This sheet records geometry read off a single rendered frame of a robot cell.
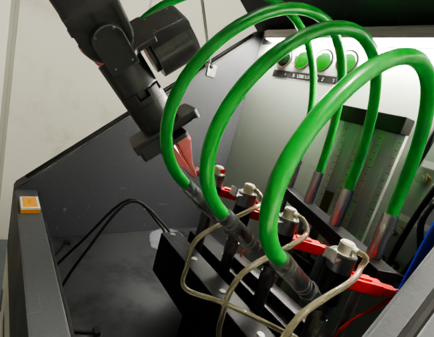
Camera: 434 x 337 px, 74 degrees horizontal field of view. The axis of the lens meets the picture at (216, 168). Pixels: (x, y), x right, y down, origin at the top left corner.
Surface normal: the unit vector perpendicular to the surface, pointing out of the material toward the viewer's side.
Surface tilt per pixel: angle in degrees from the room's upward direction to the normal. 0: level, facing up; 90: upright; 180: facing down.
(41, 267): 0
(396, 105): 90
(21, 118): 90
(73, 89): 90
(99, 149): 90
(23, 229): 0
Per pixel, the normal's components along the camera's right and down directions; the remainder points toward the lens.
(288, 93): -0.79, -0.07
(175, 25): 0.53, 0.72
